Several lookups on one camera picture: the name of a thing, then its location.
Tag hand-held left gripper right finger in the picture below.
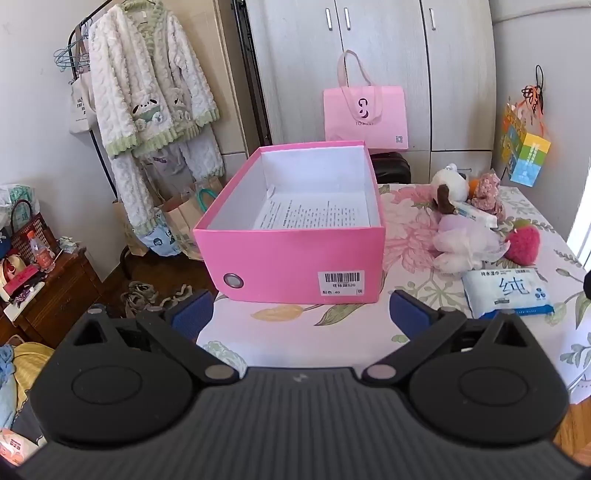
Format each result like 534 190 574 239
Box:
360 289 534 387

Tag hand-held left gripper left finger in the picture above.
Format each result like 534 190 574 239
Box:
68 290 240 385

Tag white tissue pack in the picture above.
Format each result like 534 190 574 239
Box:
454 201 499 230

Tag pink cardboard box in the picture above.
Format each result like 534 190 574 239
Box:
192 141 387 305

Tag beige shoe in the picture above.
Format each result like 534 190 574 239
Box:
120 281 160 319
159 284 195 311

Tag red strawberry plush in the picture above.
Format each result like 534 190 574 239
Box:
502 220 542 267

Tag blue printed cloth bag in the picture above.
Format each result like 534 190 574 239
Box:
137 217 182 257

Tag white lilac fluffy plush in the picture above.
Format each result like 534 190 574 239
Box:
432 214 511 274

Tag white wet wipes pack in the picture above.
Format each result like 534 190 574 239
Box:
461 267 556 321

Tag plain kraft paper bag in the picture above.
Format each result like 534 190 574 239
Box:
112 198 149 257

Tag brown wooden nightstand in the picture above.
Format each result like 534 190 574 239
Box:
0 248 115 348

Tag white plush toy brown ear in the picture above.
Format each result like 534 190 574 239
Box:
431 163 472 216

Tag pink floral scrunchie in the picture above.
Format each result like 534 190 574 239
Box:
470 172 507 219

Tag printed paper sheet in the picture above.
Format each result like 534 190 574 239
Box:
252 184 371 230

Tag white fuzzy pajama pants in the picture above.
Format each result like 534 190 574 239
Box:
111 124 225 234

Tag colourful block gift bag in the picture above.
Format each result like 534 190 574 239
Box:
500 98 552 188

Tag orange drink bottle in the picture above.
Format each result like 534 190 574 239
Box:
27 231 56 272

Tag yellow cloth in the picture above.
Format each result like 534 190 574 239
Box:
13 342 55 409

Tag black clothes rack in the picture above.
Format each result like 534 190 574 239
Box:
67 0 132 280

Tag woven basket bag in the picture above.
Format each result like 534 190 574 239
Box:
9 199 62 265

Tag orange hanging ornament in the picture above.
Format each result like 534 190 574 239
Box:
521 65 549 126

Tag pink tote bag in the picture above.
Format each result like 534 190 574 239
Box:
322 50 410 152

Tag blue cloth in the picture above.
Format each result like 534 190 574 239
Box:
0 344 20 431

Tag pink snack packet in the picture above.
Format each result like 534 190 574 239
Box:
0 428 48 470

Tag white canvas tote bag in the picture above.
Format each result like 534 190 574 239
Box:
69 39 100 135

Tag beige wooden cabinet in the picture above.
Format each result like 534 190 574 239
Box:
203 0 273 160

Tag white fuzzy pajama jacket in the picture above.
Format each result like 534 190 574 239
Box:
87 0 221 160

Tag white wardrobe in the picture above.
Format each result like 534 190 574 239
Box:
245 0 506 185

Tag kraft paper bag teal handle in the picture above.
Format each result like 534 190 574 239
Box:
158 178 225 262

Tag teal wire hangers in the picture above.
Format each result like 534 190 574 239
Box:
52 25 92 73

